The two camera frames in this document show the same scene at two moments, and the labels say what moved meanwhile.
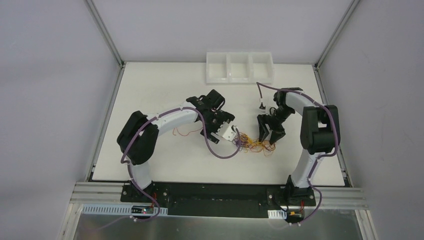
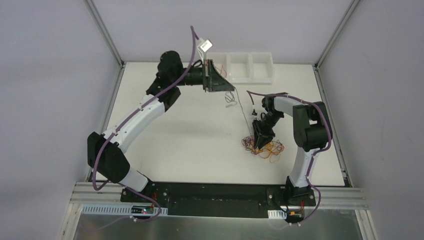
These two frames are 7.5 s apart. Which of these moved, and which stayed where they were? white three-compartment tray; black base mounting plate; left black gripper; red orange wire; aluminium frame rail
Moved: left black gripper; red orange wire
Stayed: white three-compartment tray; aluminium frame rail; black base mounting plate
